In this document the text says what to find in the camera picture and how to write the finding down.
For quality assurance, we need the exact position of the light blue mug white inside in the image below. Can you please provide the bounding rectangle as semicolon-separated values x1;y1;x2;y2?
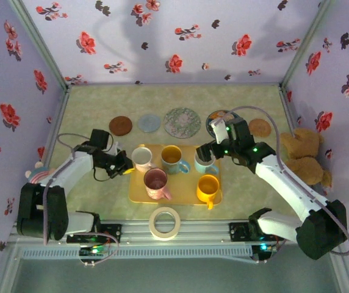
194;151;220;176

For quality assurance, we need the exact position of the pale pink cup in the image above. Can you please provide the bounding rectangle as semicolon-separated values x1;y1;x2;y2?
131;146;154;173

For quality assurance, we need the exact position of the tan cork coaster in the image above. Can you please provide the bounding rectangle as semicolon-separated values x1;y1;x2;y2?
248;118;272;138

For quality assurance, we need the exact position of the pink marbled mug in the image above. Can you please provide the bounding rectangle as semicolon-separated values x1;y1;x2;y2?
143;168;173;201

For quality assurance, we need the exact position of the blue mug yellow inside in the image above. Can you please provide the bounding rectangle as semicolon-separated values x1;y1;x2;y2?
160;145;191;175

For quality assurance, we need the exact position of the green floral bunny coaster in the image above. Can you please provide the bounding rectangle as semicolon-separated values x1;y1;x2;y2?
163;107;202;139

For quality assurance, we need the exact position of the brown wooden coaster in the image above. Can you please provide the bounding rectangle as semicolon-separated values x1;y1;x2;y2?
109;116;133;137

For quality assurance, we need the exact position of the dark blue bear coaster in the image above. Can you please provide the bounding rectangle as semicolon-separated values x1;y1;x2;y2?
205;110;242;142

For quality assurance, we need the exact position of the grey-blue woven coaster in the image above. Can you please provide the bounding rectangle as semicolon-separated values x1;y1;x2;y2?
137;114;162;134

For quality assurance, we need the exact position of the yellow tray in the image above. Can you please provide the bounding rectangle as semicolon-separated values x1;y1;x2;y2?
128;143;223;205

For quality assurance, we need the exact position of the masking tape roll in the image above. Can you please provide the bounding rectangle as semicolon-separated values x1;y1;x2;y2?
149;206;182;241

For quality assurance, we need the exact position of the brown teddy bear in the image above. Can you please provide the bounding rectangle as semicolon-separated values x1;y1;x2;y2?
279;128;333;187

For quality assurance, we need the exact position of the small pink plush toy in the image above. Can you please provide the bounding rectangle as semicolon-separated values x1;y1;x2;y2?
24;162;56;186

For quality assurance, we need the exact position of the left circuit board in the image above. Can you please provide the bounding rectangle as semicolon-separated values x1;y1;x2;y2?
79;245;108;257

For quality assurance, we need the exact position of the circuit board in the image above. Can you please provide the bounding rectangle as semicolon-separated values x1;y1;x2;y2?
251;243;278;254
79;245;108;257

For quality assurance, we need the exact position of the right circuit board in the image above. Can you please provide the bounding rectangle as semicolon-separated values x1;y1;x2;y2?
251;243;278;254

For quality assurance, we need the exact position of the thin black camera cable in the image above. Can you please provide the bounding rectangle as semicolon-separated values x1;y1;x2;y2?
93;134;115;183

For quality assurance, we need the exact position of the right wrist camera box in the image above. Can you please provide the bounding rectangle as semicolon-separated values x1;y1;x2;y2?
210;118;229;144

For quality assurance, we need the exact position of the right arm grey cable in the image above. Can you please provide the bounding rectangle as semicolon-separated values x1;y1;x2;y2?
222;105;349;264

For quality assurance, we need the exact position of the right aluminium side rail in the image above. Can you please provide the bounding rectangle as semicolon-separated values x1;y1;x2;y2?
279;86;328;220

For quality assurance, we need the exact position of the aluminium side rail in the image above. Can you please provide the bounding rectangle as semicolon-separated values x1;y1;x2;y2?
279;86;328;220
24;90;71;222

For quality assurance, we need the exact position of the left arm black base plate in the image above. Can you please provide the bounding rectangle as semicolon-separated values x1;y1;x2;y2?
67;224;123;244

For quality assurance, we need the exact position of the left aluminium side rail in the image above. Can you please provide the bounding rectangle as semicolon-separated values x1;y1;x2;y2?
24;90;71;222

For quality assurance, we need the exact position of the aluminium mounting rail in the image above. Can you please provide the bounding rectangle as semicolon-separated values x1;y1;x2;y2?
8;219;343;245

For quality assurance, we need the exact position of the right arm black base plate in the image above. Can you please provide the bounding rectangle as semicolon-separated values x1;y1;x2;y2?
229;222;285;242

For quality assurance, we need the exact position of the grey slotted cable duct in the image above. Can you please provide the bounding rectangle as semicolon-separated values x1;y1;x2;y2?
20;246;253;261

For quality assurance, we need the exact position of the right aluminium corner post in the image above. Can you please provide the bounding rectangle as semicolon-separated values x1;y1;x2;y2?
279;0;336;89

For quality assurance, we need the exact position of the aluminium corner post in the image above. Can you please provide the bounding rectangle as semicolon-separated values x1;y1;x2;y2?
279;0;336;89
8;0;71;92

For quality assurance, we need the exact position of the left aluminium corner post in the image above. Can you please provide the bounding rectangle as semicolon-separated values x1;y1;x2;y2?
8;0;71;92

